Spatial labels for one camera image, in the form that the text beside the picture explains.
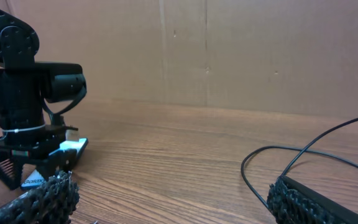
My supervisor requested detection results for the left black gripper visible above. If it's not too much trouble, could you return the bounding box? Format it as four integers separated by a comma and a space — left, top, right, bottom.
0, 124, 78, 190

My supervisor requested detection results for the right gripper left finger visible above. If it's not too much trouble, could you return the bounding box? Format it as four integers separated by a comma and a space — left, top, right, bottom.
0, 171, 80, 224

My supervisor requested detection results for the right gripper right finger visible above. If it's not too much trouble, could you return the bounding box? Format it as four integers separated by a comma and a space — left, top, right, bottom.
267, 176, 358, 224

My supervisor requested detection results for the black USB charging cable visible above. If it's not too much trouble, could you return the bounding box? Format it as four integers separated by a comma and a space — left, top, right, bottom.
240, 111, 358, 210

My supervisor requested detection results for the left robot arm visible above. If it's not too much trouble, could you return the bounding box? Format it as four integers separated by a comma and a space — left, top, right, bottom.
0, 10, 88, 190

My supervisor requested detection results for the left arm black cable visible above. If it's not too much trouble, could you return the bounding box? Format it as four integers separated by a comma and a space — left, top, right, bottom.
40, 82, 88, 125

